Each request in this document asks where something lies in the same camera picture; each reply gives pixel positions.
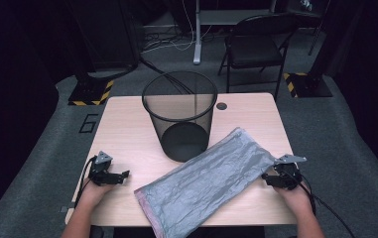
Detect black yellow striped base plate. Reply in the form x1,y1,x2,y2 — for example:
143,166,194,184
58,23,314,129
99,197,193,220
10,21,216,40
283,72,333,99
67,78,115,107

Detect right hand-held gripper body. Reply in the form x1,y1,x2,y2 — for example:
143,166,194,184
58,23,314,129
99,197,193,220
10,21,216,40
274,154,308,191

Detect white floor cables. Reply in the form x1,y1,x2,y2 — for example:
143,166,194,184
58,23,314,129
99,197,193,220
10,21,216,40
141,0,210,54

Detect left hand-held gripper cable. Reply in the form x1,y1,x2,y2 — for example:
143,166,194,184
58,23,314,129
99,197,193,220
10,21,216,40
73,156,97,209

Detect black folding chair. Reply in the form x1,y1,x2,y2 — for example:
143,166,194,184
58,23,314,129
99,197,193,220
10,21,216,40
217,13,302,100

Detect person's left hand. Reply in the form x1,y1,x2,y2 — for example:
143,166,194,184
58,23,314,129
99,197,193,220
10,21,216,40
76,179,116,207

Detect black mesh wastebasket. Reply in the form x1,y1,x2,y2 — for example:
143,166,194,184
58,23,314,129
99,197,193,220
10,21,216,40
141,70,218,163

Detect hand-held gripper cable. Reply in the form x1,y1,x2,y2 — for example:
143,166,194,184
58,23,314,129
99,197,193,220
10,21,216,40
289,172,356,238
73,156,97,209

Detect black cabinet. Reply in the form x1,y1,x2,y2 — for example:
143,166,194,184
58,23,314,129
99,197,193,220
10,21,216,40
85,0,142,72

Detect black stand post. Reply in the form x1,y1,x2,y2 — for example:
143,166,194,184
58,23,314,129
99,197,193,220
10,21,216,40
309,0,334,87
65,0,93,85

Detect right hand-held gripper cable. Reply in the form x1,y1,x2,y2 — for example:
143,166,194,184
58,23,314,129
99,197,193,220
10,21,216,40
289,172,356,238

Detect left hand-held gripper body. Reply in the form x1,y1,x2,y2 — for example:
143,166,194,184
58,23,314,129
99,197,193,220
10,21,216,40
88,151,118,186

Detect black floor cable bundle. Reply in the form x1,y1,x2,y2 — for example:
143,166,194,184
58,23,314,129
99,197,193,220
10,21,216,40
139,55,194,95

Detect white desk frame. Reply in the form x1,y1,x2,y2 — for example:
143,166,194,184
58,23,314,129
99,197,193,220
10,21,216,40
191,0,279,65

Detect person's right hand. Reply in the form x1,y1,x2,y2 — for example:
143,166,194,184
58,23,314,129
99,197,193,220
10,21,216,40
274,182,314,214

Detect grey plastic bin bag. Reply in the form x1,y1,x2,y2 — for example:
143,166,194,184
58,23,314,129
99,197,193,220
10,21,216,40
134,127,277,238

